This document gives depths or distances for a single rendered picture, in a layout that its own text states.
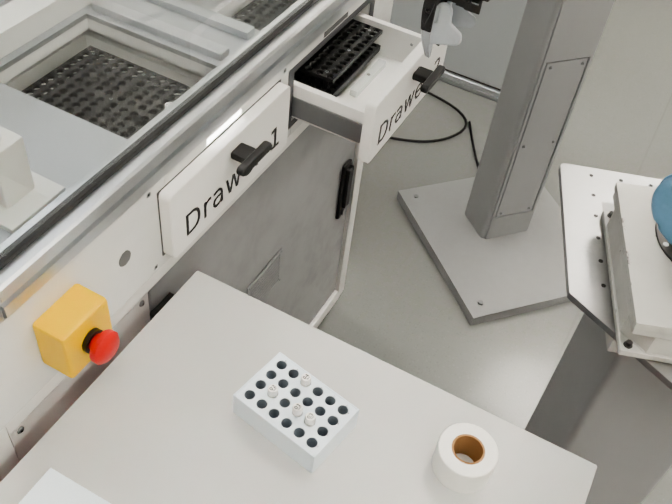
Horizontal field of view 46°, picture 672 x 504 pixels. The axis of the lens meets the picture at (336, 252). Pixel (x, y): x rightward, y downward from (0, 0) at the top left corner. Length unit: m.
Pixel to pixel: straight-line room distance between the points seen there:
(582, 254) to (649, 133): 1.73
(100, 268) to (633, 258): 0.71
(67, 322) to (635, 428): 0.94
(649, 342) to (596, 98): 1.98
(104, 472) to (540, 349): 1.39
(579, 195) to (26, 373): 0.88
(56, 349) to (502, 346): 1.40
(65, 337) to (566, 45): 1.38
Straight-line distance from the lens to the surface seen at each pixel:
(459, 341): 2.07
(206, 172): 1.04
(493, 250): 2.25
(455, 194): 2.40
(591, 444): 1.48
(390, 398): 1.01
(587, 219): 1.32
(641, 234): 1.22
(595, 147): 2.80
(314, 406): 0.95
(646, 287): 1.15
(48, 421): 1.06
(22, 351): 0.91
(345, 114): 1.21
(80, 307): 0.90
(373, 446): 0.97
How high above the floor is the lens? 1.60
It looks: 46 degrees down
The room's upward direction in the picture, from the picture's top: 8 degrees clockwise
